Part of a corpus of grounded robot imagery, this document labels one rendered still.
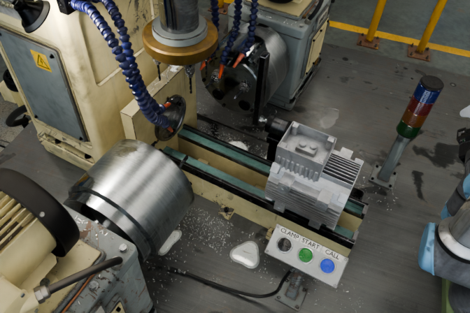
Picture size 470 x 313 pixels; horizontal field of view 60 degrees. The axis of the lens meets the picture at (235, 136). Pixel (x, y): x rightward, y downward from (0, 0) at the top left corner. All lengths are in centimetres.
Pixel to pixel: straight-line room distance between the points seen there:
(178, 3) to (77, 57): 28
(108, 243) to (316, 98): 108
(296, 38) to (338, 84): 44
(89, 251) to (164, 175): 23
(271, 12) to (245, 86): 31
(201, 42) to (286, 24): 48
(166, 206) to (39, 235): 32
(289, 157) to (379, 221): 46
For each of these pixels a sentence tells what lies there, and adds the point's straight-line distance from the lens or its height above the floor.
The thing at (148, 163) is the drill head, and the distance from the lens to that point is 94.
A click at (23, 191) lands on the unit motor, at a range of 70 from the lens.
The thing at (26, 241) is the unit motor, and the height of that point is 131.
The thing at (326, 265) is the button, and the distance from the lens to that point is 92.
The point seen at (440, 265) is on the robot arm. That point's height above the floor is 101.
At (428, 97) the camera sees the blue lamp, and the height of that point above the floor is 119.
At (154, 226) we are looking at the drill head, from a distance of 92.
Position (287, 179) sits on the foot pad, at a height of 107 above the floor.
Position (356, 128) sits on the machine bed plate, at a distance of 159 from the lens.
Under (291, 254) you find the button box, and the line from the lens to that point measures 93.
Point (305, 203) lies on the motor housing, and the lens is 104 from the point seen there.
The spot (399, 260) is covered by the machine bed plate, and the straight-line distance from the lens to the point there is 131.
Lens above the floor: 188
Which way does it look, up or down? 48 degrees down
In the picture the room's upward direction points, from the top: 4 degrees clockwise
